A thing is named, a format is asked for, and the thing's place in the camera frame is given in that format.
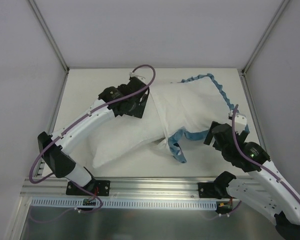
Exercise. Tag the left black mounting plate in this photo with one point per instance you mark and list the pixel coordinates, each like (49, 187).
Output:
(100, 187)

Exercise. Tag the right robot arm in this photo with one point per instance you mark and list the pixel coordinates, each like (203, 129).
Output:
(279, 203)

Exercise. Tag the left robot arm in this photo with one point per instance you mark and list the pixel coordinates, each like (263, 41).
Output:
(126, 99)

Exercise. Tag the right aluminium frame post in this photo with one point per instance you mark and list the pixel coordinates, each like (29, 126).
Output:
(266, 34)

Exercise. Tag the left aluminium frame post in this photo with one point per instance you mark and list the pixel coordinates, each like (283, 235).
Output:
(49, 36)

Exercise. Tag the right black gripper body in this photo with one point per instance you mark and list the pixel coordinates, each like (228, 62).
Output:
(212, 133)

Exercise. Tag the black mounting plate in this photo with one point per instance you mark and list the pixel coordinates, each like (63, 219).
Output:
(100, 187)
(212, 190)

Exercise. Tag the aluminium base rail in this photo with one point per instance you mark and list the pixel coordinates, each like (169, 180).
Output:
(166, 179)

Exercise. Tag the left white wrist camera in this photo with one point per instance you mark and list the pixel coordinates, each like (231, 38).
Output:
(133, 75)

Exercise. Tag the white pillow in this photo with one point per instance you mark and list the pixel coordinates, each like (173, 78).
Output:
(123, 134)

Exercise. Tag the white slotted cable duct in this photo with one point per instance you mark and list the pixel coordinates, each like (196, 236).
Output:
(205, 205)

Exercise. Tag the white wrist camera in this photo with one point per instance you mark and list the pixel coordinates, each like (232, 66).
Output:
(133, 75)
(239, 122)

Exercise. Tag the blue patterned pillowcase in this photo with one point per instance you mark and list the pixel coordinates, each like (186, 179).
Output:
(188, 108)

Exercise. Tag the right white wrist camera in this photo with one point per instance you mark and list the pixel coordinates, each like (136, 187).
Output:
(239, 122)

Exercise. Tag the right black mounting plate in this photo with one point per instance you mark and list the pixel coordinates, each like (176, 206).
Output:
(212, 190)

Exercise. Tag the aluminium frame post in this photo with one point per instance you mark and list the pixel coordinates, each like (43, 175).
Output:
(266, 34)
(49, 36)

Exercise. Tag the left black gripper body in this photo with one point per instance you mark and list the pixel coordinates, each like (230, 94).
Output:
(142, 100)

